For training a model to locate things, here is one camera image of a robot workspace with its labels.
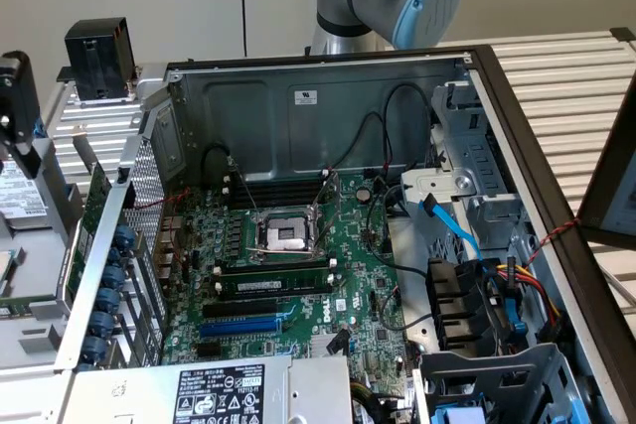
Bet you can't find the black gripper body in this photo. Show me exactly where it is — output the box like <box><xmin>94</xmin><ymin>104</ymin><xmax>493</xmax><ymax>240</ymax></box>
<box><xmin>0</xmin><ymin>50</ymin><xmax>42</xmax><ymax>147</ymax></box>

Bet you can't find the hard disk with label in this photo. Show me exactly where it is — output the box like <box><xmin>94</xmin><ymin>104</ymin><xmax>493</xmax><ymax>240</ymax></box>
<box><xmin>0</xmin><ymin>158</ymin><xmax>52</xmax><ymax>235</ymax></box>

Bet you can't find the black plastic box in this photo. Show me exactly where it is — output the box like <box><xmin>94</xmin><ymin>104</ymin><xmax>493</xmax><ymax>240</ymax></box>
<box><xmin>56</xmin><ymin>18</ymin><xmax>139</xmax><ymax>103</ymax></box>

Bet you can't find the grey parts rack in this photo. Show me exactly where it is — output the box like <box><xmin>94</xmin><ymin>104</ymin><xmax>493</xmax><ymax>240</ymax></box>
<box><xmin>0</xmin><ymin>135</ymin><xmax>103</xmax><ymax>380</ymax></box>

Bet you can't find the CPU chip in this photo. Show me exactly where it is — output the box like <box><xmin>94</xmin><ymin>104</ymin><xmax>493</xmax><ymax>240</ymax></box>
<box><xmin>0</xmin><ymin>246</ymin><xmax>27</xmax><ymax>296</ymax></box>

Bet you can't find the green bare RAM stick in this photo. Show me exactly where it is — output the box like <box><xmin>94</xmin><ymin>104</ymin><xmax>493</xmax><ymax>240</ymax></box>
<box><xmin>0</xmin><ymin>294</ymin><xmax>64</xmax><ymax>319</ymax></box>

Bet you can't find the thin metal locking lever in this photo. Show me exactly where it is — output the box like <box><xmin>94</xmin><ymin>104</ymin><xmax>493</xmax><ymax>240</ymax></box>
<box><xmin>245</xmin><ymin>244</ymin><xmax>322</xmax><ymax>257</ymax></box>
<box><xmin>226</xmin><ymin>154</ymin><xmax>262</xmax><ymax>214</ymax></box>

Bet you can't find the black RAM slot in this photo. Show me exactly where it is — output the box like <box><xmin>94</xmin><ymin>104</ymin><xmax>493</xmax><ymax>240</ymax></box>
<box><xmin>213</xmin><ymin>264</ymin><xmax>338</xmax><ymax>281</ymax></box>
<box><xmin>226</xmin><ymin>176</ymin><xmax>328</xmax><ymax>196</ymax></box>
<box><xmin>226</xmin><ymin>191</ymin><xmax>325</xmax><ymax>211</ymax></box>

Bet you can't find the grey power supply unit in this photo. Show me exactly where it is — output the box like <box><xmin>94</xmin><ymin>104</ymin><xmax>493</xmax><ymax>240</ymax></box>
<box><xmin>59</xmin><ymin>353</ymin><xmax>355</xmax><ymax>424</ymax></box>

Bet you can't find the long black expansion slot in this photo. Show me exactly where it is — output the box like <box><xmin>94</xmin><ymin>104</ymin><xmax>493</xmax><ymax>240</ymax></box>
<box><xmin>201</xmin><ymin>298</ymin><xmax>280</xmax><ymax>320</ymax></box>

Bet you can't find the CPU socket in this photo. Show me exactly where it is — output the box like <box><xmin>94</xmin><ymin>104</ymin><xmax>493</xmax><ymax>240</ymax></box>
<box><xmin>247</xmin><ymin>208</ymin><xmax>324</xmax><ymax>266</ymax></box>

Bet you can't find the metal socket cover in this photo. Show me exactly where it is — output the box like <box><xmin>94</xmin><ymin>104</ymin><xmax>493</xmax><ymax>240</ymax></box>
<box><xmin>310</xmin><ymin>170</ymin><xmax>345</xmax><ymax>226</ymax></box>

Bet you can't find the open metal PC case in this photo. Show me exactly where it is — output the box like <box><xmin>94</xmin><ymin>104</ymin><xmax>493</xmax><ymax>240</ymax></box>
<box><xmin>52</xmin><ymin>44</ymin><xmax>636</xmax><ymax>424</ymax></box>

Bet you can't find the green Dell motherboard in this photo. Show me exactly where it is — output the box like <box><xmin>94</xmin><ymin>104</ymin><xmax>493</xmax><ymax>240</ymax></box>
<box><xmin>161</xmin><ymin>170</ymin><xmax>413</xmax><ymax>395</ymax></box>

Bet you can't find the silver chipset heat sink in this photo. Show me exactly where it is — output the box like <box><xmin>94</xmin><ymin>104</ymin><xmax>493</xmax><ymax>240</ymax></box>
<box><xmin>309</xmin><ymin>333</ymin><xmax>349</xmax><ymax>358</ymax></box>

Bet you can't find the black plastic fan shroud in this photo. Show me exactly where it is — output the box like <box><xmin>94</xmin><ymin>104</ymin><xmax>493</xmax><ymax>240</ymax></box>
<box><xmin>425</xmin><ymin>257</ymin><xmax>504</xmax><ymax>354</ymax></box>

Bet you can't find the metal disk bay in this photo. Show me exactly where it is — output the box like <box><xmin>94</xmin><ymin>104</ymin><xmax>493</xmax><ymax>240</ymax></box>
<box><xmin>399</xmin><ymin>80</ymin><xmax>529</xmax><ymax>256</ymax></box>

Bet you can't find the blue plastic disk tray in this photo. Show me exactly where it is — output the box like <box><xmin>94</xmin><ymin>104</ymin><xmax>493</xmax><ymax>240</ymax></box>
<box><xmin>430</xmin><ymin>403</ymin><xmax>487</xmax><ymax>424</ymax></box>

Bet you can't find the blue plastic clip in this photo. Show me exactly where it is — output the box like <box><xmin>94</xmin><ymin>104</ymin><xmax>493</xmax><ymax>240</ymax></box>
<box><xmin>505</xmin><ymin>294</ymin><xmax>530</xmax><ymax>342</ymax></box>

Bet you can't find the grey perforated drive cage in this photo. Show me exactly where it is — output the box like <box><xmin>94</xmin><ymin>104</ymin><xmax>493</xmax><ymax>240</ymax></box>
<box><xmin>414</xmin><ymin>343</ymin><xmax>586</xmax><ymax>424</ymax></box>

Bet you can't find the black flat panel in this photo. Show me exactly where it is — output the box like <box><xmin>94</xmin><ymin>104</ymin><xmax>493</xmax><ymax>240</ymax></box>
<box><xmin>577</xmin><ymin>89</ymin><xmax>636</xmax><ymax>250</ymax></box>

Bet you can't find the black table end cap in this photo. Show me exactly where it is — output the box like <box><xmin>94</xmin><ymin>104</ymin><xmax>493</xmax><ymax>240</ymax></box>
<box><xmin>609</xmin><ymin>26</ymin><xmax>636</xmax><ymax>56</ymax></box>

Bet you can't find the thin red wire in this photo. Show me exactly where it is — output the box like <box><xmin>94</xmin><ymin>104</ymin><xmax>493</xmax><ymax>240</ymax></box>
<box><xmin>132</xmin><ymin>187</ymin><xmax>193</xmax><ymax>259</ymax></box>

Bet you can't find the short black curved wire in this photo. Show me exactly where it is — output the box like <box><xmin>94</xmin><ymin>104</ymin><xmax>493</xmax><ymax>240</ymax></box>
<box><xmin>200</xmin><ymin>142</ymin><xmax>234</xmax><ymax>195</ymax></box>

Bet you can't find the black looped wire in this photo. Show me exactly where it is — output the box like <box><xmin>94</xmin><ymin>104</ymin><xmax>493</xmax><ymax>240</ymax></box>
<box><xmin>327</xmin><ymin>112</ymin><xmax>395</xmax><ymax>171</ymax></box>
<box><xmin>383</xmin><ymin>81</ymin><xmax>434</xmax><ymax>170</ymax></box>

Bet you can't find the black wire plug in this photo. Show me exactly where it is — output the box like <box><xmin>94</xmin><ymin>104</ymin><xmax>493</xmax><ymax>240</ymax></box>
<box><xmin>325</xmin><ymin>327</ymin><xmax>353</xmax><ymax>356</ymax></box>

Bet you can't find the black wire over motherboard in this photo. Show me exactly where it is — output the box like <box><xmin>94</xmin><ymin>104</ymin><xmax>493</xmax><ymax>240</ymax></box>
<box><xmin>367</xmin><ymin>229</ymin><xmax>433</xmax><ymax>280</ymax></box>

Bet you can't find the blue flat SATA wire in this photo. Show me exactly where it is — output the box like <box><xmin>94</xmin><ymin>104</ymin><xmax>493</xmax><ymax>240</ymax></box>
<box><xmin>419</xmin><ymin>197</ymin><xmax>491</xmax><ymax>271</ymax></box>

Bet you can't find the yellow red power wire bundle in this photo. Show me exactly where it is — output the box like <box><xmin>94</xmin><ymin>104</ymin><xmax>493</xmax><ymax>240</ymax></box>
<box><xmin>496</xmin><ymin>257</ymin><xmax>566</xmax><ymax>341</ymax></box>

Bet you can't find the red black twisted wire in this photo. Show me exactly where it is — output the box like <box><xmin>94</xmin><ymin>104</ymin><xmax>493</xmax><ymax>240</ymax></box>
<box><xmin>525</xmin><ymin>217</ymin><xmax>583</xmax><ymax>267</ymax></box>

